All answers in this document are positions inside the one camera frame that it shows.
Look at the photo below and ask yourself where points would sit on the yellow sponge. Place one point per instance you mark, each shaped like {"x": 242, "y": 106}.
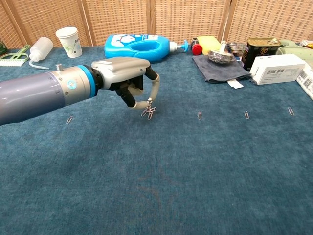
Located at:
{"x": 209, "y": 42}

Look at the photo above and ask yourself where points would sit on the grey folded cloth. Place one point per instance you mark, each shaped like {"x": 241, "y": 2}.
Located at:
{"x": 220, "y": 71}

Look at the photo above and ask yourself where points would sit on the gold red snack pack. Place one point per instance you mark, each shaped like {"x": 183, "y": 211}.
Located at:
{"x": 308, "y": 44}

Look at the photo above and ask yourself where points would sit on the small red capped item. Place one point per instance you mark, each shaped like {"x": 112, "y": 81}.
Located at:
{"x": 196, "y": 49}

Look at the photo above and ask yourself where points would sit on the white cardboard box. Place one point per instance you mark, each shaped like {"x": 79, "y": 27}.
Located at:
{"x": 278, "y": 69}

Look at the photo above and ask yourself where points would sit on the white paper cup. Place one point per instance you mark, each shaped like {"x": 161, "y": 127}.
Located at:
{"x": 71, "y": 44}

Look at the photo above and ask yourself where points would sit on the translucent squeeze wash bottle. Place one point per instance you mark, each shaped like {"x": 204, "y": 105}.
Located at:
{"x": 41, "y": 49}

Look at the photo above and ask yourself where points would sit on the black gold tin can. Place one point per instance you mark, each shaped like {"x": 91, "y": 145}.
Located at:
{"x": 259, "y": 51}

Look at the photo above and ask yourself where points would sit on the pale green dustpan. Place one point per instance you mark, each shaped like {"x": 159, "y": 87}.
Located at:
{"x": 293, "y": 49}

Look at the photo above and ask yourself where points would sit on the wicker folding screen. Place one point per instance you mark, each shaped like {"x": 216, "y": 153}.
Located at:
{"x": 171, "y": 17}

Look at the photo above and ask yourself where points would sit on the blue carpet mat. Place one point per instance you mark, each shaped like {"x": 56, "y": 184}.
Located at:
{"x": 156, "y": 171}

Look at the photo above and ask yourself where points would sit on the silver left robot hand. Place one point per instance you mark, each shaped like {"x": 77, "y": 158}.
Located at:
{"x": 122, "y": 71}

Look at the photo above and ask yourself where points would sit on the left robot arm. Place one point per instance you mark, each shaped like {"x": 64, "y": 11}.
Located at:
{"x": 36, "y": 93}

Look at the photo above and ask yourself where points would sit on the blue detergent pump bottle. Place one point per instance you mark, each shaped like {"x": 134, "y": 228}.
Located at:
{"x": 117, "y": 47}

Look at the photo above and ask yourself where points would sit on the binder clips blister pack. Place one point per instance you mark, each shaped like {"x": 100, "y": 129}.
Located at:
{"x": 237, "y": 47}

